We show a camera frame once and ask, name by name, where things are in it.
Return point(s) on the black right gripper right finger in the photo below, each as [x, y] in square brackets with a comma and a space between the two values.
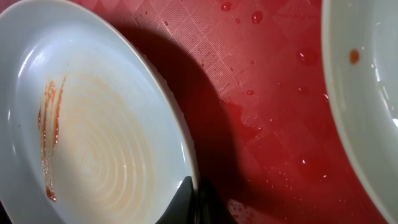
[211, 209]

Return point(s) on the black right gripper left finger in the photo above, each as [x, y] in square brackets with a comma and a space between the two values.
[181, 209]

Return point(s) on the white plate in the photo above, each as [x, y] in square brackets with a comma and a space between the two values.
[90, 132]
[359, 51]

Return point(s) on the red plastic tray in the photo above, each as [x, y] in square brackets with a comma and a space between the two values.
[248, 77]

